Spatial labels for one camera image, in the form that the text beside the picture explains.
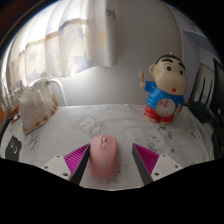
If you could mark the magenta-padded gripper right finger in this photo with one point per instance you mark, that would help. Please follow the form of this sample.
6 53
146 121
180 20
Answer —
148 159

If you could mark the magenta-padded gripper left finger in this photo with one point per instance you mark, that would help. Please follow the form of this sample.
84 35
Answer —
75 159

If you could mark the pink computer mouse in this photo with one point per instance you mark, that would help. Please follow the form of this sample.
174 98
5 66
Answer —
104 158

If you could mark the dark grey cat-shaped mouse pad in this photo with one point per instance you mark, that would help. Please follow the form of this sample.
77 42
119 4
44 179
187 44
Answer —
13 148

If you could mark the white cartoon-print tablecloth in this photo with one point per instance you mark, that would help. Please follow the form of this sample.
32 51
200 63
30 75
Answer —
133 130

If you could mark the large white conch shell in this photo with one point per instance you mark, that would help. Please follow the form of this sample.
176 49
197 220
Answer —
35 108

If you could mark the cartoon boy figurine clock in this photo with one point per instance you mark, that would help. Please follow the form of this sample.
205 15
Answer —
166 95

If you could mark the black router with antennas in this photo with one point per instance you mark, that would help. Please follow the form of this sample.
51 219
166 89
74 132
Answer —
201 108

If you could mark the wooden model sailing ship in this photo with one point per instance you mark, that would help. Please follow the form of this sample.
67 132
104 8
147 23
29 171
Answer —
10 105

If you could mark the white star-print curtain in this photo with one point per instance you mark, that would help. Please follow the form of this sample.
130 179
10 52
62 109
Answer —
63 40

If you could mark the white wall shelf unit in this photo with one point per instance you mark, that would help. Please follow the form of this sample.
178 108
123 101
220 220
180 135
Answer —
200 36

